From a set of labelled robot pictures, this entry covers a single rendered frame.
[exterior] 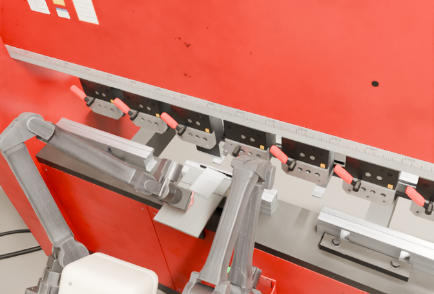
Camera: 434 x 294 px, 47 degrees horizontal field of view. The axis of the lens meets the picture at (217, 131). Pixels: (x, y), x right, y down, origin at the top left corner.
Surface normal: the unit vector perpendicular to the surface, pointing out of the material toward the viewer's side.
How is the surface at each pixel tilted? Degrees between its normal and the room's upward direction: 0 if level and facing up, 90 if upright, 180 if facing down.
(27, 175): 61
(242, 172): 27
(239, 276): 54
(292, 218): 0
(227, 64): 90
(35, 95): 90
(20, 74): 90
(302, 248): 0
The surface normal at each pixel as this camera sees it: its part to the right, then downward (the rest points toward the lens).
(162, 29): -0.47, 0.66
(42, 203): 0.51, 0.10
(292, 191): -0.11, -0.70
